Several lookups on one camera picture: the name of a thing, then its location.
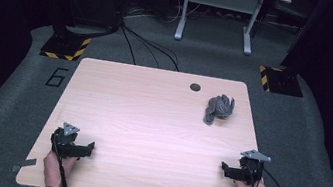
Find black stand base striped edge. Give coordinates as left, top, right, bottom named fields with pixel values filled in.
left=254, top=64, right=308, bottom=99
left=39, top=29, right=92, bottom=65

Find grey tape strip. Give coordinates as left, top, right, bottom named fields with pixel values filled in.
left=10, top=154, right=38, bottom=177

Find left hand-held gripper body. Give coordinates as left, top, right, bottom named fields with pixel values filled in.
left=47, top=119, right=92, bottom=163

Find person's left hand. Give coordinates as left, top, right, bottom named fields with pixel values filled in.
left=39, top=148, right=80, bottom=187

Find black floor cables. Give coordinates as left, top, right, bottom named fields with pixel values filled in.
left=113, top=21, right=186, bottom=73

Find dark round table grommet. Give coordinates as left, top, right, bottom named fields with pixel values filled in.
left=188, top=82, right=202, bottom=93

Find white metal table frame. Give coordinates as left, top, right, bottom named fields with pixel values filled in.
left=173, top=0, right=268, bottom=57

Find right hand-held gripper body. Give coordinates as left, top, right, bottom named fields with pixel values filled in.
left=226, top=146, right=274, bottom=187

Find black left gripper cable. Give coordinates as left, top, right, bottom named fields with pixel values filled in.
left=44, top=134, right=83, bottom=187

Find grey knitted cloth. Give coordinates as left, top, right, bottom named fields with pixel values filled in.
left=202, top=91, right=237, bottom=129

